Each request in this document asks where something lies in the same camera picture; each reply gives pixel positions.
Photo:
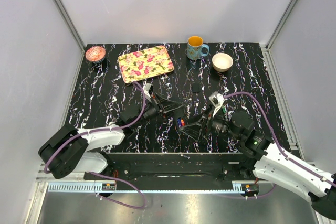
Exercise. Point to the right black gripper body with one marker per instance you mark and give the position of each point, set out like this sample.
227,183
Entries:
216,125

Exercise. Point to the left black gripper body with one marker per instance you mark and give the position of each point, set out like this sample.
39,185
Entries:
157,104

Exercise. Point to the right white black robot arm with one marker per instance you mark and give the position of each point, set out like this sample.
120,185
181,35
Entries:
263,159

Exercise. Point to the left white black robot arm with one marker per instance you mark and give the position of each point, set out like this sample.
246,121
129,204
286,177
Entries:
68,148

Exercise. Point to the floral yellow pink tray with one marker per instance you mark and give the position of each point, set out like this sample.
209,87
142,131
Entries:
146,63

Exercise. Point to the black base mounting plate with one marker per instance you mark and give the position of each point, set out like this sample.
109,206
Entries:
173,169

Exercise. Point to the cream white bowl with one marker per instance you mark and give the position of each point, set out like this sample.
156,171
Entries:
222,62

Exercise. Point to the blue mug orange inside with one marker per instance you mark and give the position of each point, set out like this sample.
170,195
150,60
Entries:
196,49

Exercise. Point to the red patterned bowl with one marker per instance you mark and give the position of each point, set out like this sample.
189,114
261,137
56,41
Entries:
95,54

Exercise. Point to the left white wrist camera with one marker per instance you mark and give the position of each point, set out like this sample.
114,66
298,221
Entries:
148,90

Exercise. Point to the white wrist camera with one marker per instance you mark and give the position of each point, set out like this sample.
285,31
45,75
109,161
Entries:
148,90
217,101

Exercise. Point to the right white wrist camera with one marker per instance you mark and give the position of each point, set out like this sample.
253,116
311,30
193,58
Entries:
217,101

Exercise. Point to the white slotted cable duct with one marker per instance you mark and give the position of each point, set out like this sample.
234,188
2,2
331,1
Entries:
85,187

